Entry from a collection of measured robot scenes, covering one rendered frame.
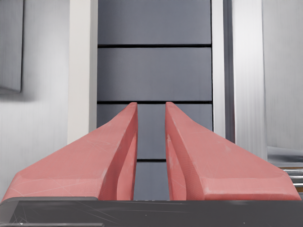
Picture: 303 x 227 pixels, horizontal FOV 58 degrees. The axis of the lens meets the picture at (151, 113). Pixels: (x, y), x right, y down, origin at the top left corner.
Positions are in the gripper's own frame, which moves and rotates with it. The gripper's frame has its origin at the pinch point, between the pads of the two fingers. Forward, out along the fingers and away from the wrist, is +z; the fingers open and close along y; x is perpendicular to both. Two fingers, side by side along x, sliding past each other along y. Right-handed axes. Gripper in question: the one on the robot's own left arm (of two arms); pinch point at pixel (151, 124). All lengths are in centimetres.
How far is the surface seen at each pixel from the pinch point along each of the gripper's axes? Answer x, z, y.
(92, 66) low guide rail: -0.8, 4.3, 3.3
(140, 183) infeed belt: 6.5, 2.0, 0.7
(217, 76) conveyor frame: 1.1, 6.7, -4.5
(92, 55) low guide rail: -1.3, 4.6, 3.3
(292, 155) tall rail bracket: 4.5, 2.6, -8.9
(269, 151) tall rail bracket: 6.7, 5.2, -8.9
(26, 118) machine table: 6.3, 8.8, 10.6
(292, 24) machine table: -0.1, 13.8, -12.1
